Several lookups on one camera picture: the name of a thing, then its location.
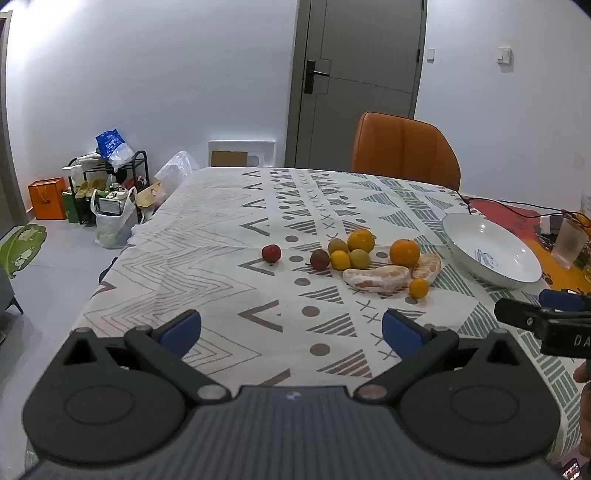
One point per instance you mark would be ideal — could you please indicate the brown cardboard sheet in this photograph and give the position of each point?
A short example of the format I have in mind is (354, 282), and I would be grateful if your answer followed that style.
(228, 158)

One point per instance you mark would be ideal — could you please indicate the curved peeled pomelo segment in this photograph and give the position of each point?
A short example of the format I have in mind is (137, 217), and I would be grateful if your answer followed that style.
(429, 266)

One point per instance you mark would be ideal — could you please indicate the dark purple passion fruit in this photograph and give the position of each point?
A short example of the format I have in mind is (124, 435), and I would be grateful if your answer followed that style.
(319, 259)

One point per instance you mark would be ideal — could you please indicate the small mandarin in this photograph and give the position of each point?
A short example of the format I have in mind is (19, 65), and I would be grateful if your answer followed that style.
(419, 288)

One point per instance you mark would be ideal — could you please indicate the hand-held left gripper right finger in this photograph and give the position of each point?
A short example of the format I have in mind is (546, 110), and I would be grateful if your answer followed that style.
(400, 333)

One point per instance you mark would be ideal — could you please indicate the white foam frame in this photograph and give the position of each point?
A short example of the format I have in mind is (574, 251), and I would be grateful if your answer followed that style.
(265, 150)

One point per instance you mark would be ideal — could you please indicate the grey door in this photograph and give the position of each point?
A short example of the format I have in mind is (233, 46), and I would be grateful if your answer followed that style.
(364, 46)

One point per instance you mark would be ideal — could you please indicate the patterned tablecloth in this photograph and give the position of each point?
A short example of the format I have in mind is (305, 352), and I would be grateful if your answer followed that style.
(207, 258)

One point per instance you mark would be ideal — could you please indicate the blue plastic bag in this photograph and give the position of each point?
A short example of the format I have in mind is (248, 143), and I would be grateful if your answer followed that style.
(111, 143)

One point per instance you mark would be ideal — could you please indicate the white bowl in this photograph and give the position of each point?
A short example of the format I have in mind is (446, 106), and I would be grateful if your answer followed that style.
(491, 251)

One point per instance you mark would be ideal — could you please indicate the red orange table mat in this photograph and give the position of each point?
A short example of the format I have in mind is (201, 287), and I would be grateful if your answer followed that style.
(508, 217)

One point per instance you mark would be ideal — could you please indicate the small red apple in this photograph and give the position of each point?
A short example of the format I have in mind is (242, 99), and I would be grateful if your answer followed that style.
(271, 253)

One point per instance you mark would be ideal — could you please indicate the person's right hand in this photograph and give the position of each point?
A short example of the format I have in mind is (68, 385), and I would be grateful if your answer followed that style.
(584, 374)

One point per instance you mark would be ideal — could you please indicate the clear plastic bag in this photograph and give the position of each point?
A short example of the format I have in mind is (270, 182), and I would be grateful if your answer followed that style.
(178, 168)

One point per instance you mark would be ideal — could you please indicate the long peeled pomelo segment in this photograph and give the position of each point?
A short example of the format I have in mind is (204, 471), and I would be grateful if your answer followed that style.
(376, 279)

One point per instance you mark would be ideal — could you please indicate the green kiwi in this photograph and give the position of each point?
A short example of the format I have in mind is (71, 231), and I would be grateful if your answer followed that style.
(359, 259)
(337, 245)

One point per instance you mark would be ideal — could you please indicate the orange leather chair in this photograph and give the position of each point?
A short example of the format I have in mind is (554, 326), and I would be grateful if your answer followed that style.
(401, 147)

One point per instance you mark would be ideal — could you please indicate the orange paper bag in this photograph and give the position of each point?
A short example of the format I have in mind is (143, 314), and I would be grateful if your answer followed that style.
(46, 198)

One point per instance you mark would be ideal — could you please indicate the small yellow lemon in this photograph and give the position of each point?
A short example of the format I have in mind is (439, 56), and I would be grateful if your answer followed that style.
(340, 261)

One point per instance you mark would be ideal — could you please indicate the grey furniture with black leg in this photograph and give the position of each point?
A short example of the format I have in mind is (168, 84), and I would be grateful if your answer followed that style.
(5, 290)

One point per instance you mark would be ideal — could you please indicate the clear plastic cup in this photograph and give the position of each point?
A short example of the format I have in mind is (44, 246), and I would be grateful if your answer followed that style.
(570, 242)

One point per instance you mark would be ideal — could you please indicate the black shoe rack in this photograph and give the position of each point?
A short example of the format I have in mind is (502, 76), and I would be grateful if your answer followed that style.
(140, 166)

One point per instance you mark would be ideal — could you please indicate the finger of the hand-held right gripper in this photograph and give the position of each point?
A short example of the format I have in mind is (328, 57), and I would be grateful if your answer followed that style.
(561, 301)
(517, 313)

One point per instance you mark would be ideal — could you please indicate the white plastic bag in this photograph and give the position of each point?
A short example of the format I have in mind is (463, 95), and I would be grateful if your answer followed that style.
(113, 228)

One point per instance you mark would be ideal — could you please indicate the beige paper bag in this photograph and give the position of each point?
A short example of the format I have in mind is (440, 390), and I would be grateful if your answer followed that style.
(150, 196)

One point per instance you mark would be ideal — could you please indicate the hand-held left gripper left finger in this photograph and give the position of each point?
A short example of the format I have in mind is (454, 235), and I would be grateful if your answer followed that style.
(181, 333)

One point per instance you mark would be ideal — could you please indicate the green box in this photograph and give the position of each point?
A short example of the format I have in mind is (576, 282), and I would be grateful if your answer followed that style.
(70, 207)

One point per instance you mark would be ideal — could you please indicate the orange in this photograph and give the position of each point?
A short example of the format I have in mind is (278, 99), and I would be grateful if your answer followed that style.
(361, 240)
(404, 253)

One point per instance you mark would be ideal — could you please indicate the white wall switch panel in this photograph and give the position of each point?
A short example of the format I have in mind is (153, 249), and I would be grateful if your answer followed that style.
(504, 55)

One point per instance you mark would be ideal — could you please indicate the green floor rug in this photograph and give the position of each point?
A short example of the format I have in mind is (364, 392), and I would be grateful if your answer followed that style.
(21, 247)

